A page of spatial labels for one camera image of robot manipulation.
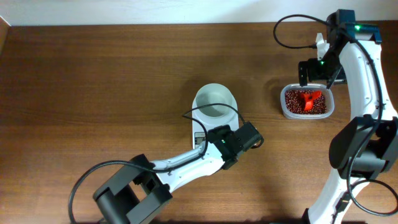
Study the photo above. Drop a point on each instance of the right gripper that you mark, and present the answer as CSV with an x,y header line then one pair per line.
x,y
313,75

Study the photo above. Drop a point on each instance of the orange plastic measuring scoop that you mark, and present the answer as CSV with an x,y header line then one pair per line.
x,y
309,98

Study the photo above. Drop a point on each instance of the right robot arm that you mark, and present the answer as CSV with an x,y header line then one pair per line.
x,y
367,145

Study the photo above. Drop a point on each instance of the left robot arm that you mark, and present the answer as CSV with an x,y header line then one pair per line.
x,y
138,193

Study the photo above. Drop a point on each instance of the white round bowl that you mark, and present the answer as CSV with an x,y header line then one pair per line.
x,y
212,97

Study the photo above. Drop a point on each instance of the white digital kitchen scale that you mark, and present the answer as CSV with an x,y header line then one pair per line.
x,y
209,123

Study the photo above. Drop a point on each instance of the clear plastic container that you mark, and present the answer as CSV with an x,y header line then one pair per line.
x,y
330,106

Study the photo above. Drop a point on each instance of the red beans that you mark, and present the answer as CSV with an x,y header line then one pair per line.
x,y
296,105

